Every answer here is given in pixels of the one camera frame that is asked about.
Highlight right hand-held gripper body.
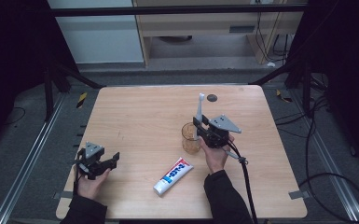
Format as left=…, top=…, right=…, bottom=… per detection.
left=199, top=114, right=242, bottom=149

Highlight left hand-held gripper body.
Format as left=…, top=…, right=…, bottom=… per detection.
left=76, top=142, right=106, bottom=181

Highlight white electric toothbrush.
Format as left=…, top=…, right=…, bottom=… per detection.
left=194, top=92, right=206, bottom=141

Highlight amber glass cup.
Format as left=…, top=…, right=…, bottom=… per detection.
left=181, top=121, right=203, bottom=155

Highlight person's right hand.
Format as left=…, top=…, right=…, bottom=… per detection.
left=199, top=136, right=235, bottom=175

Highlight person's left hand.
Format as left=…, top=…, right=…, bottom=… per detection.
left=74, top=168, right=111, bottom=201

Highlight grey tape strip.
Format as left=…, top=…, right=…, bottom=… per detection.
left=288, top=189, right=311, bottom=201
left=53, top=190, right=75, bottom=201

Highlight white toothpaste tube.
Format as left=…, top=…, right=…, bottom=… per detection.
left=153, top=157, right=195, bottom=197

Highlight yellow black striped tape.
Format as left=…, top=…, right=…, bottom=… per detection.
left=76, top=91, right=89, bottom=109
left=275, top=89, right=294, bottom=104

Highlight black metal stand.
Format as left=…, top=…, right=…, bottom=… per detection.
left=248, top=60, right=313, bottom=119
left=42, top=60, right=106, bottom=123

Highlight light wooden desk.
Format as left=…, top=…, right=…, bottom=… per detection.
left=132, top=0, right=309, bottom=68

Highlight white cabinet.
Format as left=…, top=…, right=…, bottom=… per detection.
left=46, top=0, right=145, bottom=64

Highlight black curtain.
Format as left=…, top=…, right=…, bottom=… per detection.
left=0, top=0, right=76, bottom=157
left=287, top=0, right=359, bottom=172

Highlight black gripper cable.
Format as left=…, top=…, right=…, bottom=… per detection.
left=222, top=140, right=259, bottom=224

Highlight aluminium floor rail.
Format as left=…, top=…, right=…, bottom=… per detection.
left=0, top=92, right=67, bottom=224
left=288, top=90, right=359, bottom=223

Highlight thin black floor cable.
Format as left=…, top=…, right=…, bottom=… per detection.
left=5, top=106, right=27, bottom=126

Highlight black hanging desk cables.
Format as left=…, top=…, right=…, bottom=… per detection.
left=254, top=0, right=295, bottom=63

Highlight black horizontal frame bar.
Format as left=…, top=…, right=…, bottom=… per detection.
left=48, top=4, right=309, bottom=17

